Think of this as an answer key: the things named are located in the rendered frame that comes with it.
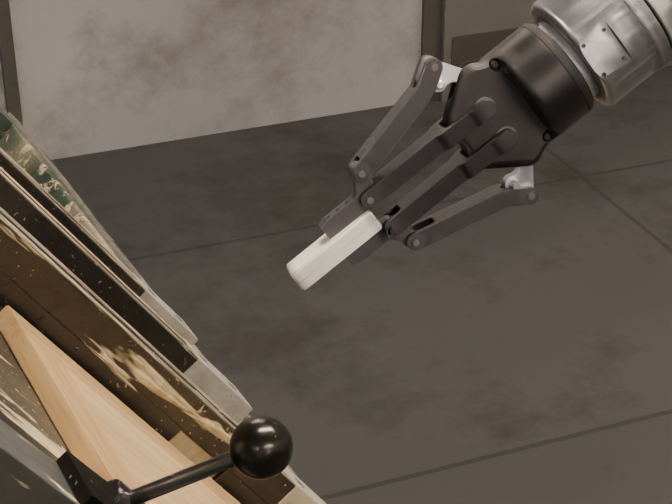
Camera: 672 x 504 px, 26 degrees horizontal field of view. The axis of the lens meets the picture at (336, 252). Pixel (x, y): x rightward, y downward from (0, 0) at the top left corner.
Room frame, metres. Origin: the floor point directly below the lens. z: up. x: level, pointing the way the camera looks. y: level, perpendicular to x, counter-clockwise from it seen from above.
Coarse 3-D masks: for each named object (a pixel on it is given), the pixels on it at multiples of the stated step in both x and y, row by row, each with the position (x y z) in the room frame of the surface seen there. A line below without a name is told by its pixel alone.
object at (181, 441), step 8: (176, 440) 1.23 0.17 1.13; (184, 440) 1.23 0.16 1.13; (192, 440) 1.24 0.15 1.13; (176, 448) 1.23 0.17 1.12; (184, 448) 1.23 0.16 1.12; (192, 448) 1.24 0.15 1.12; (200, 448) 1.24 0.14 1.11; (192, 456) 1.24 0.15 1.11; (200, 456) 1.24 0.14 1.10; (208, 456) 1.25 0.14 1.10
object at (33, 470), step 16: (0, 432) 0.68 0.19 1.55; (16, 432) 0.70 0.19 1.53; (0, 448) 0.65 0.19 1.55; (16, 448) 0.68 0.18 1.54; (32, 448) 0.70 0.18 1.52; (0, 464) 0.65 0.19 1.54; (16, 464) 0.66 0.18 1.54; (32, 464) 0.67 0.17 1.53; (48, 464) 0.70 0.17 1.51; (0, 480) 0.65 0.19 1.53; (16, 480) 0.66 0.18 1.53; (32, 480) 0.66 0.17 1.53; (48, 480) 0.67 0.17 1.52; (64, 480) 0.70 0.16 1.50; (0, 496) 0.65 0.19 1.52; (16, 496) 0.66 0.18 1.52; (32, 496) 0.66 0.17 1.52; (48, 496) 0.66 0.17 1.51; (64, 496) 0.67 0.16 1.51
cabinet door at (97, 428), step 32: (0, 320) 1.13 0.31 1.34; (32, 352) 1.06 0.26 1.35; (32, 384) 1.03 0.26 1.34; (64, 384) 1.04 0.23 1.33; (96, 384) 1.16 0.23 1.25; (64, 416) 0.97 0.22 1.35; (96, 416) 1.05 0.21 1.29; (128, 416) 1.15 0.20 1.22; (96, 448) 0.93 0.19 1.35; (128, 448) 1.04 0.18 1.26; (160, 448) 1.15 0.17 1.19; (128, 480) 0.92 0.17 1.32
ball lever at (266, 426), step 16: (256, 416) 0.70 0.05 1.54; (240, 432) 0.69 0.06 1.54; (256, 432) 0.69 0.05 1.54; (272, 432) 0.69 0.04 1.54; (288, 432) 0.70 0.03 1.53; (240, 448) 0.68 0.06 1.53; (256, 448) 0.68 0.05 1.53; (272, 448) 0.68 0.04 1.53; (288, 448) 0.69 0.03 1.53; (208, 464) 0.70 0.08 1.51; (224, 464) 0.70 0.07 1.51; (240, 464) 0.68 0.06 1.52; (256, 464) 0.68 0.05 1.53; (272, 464) 0.68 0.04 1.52; (112, 480) 0.71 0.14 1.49; (160, 480) 0.70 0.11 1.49; (176, 480) 0.70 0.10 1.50; (192, 480) 0.70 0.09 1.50; (112, 496) 0.70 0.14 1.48; (128, 496) 0.70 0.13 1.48; (144, 496) 0.70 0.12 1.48
